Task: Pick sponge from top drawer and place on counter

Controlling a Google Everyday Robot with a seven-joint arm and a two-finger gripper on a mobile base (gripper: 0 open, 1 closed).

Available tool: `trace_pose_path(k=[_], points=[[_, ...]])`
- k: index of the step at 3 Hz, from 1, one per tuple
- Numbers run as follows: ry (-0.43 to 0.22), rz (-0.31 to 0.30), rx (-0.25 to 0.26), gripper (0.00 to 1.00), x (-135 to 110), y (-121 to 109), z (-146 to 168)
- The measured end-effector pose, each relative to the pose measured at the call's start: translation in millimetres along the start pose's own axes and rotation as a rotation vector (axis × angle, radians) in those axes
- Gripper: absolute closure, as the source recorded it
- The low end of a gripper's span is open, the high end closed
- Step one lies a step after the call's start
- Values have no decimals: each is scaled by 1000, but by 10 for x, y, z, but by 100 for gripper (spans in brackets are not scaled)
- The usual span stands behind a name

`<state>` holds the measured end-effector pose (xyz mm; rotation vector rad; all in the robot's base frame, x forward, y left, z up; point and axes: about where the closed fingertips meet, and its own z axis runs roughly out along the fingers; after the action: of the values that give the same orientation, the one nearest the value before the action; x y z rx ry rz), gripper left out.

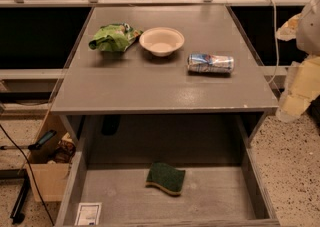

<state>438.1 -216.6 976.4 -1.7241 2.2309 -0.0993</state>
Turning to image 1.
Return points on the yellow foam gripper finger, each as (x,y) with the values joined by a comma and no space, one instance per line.
(288,30)
(302,87)

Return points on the green yellow sponge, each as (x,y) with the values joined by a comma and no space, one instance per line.
(165,177)

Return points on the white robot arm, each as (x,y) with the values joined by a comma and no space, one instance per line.
(308,30)

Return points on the grey cabinet counter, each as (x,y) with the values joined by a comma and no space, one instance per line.
(136,82)

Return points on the open grey top drawer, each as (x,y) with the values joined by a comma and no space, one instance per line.
(222,185)

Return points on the blue white soda can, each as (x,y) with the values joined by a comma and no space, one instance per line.
(208,63)

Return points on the crushed green chip bag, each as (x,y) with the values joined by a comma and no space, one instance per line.
(114,38)

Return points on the white label sticker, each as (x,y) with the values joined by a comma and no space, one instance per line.
(88,214)

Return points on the cardboard box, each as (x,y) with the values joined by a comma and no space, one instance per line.
(49,167)

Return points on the black stand foot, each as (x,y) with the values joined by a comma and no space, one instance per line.
(17,215)

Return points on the black handled tool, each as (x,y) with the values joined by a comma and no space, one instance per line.
(36,146)

